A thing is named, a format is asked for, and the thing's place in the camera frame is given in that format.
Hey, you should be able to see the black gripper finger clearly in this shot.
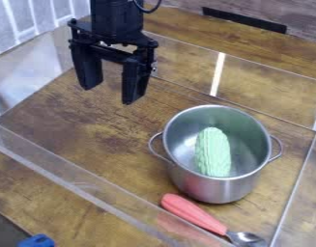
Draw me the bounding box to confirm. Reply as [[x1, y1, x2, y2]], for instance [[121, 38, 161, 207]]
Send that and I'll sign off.
[[122, 58, 151, 105], [70, 43, 104, 91]]

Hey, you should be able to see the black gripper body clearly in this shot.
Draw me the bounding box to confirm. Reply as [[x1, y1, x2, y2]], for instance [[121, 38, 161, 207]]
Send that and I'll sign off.
[[67, 0, 160, 73]]

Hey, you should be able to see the green bumpy toy gourd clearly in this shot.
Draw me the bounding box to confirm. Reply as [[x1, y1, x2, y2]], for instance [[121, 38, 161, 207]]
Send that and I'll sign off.
[[195, 127, 231, 178]]

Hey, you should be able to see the silver metal pot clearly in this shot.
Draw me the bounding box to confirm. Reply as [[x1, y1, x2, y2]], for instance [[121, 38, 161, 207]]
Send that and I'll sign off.
[[152, 104, 283, 204]]

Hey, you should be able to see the blue object at edge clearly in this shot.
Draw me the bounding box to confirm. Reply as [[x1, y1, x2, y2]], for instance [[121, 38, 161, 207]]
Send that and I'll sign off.
[[18, 233, 55, 247]]

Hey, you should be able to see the black cable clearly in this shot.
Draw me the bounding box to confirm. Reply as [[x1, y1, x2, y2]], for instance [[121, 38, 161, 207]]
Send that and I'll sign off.
[[133, 0, 163, 14]]

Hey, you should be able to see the black strip on wall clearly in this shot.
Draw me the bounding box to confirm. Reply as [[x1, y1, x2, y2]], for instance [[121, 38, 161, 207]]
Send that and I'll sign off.
[[201, 7, 289, 34]]

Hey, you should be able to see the clear acrylic enclosure wall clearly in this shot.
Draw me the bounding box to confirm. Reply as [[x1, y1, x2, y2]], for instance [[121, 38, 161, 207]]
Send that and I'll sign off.
[[0, 28, 316, 247]]

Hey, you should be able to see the red handled metal spoon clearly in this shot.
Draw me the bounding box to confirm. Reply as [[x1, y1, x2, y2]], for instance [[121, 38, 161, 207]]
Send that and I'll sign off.
[[160, 194, 268, 247]]

